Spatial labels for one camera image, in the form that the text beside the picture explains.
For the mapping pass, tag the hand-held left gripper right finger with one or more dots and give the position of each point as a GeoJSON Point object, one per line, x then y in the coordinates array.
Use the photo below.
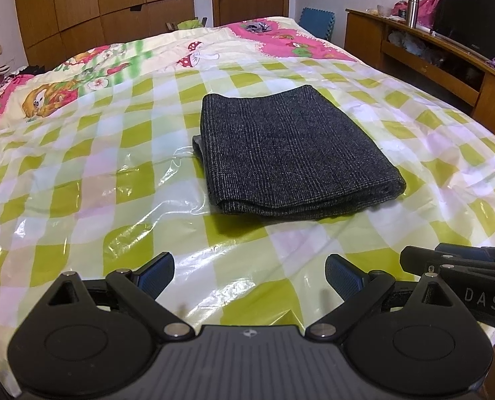
{"type": "Point", "coordinates": [343, 277]}

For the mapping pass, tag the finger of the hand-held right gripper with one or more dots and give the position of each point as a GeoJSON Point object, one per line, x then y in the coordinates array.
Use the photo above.
{"type": "Point", "coordinates": [472, 252]}
{"type": "Point", "coordinates": [418, 259]}

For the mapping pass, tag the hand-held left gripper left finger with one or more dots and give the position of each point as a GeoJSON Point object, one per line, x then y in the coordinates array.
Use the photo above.
{"type": "Point", "coordinates": [160, 276]}

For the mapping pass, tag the dark grey plaid pants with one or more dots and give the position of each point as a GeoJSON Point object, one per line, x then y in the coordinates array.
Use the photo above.
{"type": "Point", "coordinates": [293, 154]}

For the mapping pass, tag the green checkered plastic sheet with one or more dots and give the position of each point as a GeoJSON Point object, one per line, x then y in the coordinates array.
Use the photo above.
{"type": "Point", "coordinates": [105, 183]}

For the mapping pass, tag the wooden cabinet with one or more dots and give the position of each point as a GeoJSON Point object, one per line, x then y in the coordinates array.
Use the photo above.
{"type": "Point", "coordinates": [493, 96]}

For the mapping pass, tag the cartoon printed quilt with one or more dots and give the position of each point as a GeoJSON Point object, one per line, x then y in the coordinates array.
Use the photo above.
{"type": "Point", "coordinates": [105, 62]}

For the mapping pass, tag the black television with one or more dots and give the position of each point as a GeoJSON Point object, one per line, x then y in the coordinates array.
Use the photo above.
{"type": "Point", "coordinates": [476, 16]}

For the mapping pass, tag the steel thermos bottle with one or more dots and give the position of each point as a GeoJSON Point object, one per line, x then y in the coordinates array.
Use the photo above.
{"type": "Point", "coordinates": [411, 11]}

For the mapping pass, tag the green cloth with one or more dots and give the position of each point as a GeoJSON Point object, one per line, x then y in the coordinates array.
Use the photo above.
{"type": "Point", "coordinates": [189, 24]}

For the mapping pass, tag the blue foam mat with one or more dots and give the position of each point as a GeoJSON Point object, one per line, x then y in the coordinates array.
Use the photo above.
{"type": "Point", "coordinates": [316, 23]}

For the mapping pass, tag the brown wooden wardrobe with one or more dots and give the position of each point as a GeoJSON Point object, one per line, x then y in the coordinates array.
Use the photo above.
{"type": "Point", "coordinates": [85, 4]}

